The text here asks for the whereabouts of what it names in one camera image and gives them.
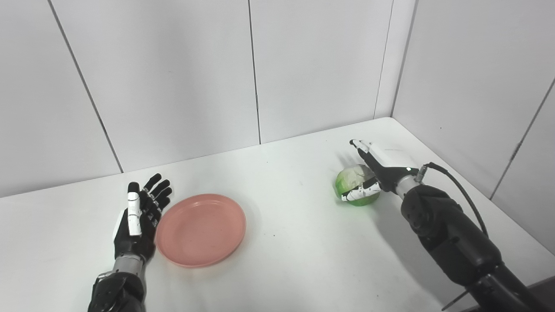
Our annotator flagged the pink plate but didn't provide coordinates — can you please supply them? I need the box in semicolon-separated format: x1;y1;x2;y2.
156;194;247;268

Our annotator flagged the green white cabbage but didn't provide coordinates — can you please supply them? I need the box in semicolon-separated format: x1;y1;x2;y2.
334;164;381;207

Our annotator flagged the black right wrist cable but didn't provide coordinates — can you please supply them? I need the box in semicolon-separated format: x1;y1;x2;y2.
415;162;490;238

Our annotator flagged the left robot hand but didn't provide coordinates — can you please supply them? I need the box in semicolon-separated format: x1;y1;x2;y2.
113;173;173;263

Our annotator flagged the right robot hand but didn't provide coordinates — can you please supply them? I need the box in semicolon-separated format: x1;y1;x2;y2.
341;139;419;203

